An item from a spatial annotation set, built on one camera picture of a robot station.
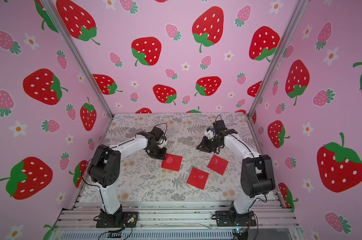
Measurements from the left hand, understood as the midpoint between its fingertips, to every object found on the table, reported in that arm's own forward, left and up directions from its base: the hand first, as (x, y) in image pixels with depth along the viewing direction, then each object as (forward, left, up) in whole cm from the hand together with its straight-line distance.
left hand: (166, 158), depth 94 cm
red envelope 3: (-3, -33, -4) cm, 34 cm away
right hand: (+2, -22, +9) cm, 24 cm away
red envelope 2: (-12, -20, -3) cm, 24 cm away
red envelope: (-1, -4, -4) cm, 5 cm away
